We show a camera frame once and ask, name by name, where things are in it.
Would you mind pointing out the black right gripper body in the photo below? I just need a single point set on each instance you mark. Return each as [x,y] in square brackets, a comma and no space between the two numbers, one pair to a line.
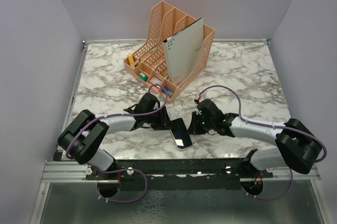
[207,124]

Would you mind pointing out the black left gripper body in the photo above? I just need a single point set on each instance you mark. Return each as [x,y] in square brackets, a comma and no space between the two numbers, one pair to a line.
[155,119]

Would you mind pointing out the blue-edged smartphone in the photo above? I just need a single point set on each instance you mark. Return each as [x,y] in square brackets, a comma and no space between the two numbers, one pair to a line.
[179,124]

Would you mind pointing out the pink phone case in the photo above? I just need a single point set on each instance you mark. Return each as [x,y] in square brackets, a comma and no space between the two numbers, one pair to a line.
[181,139]

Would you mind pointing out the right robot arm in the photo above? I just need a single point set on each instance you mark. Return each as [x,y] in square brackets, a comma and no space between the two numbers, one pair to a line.
[292,143]

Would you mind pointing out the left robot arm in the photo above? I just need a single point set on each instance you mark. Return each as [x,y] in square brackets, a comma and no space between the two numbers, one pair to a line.
[83,136]

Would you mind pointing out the blue grey round stamp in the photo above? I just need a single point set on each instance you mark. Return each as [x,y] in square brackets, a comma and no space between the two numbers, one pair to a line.
[167,91]

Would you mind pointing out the red white staples box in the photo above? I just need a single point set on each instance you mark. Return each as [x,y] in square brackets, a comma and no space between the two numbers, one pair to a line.
[155,81]

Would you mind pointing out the green stamp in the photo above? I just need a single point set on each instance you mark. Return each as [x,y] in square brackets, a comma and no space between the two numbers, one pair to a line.
[143,76]

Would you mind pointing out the peach plastic desk organizer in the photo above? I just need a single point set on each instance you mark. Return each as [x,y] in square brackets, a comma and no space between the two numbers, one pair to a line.
[165,21]

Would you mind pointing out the yellow item in organizer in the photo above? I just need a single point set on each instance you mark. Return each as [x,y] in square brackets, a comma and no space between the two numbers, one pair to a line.
[131,61]

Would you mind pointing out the grey folder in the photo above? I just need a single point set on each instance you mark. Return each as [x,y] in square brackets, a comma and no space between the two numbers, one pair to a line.
[181,51]

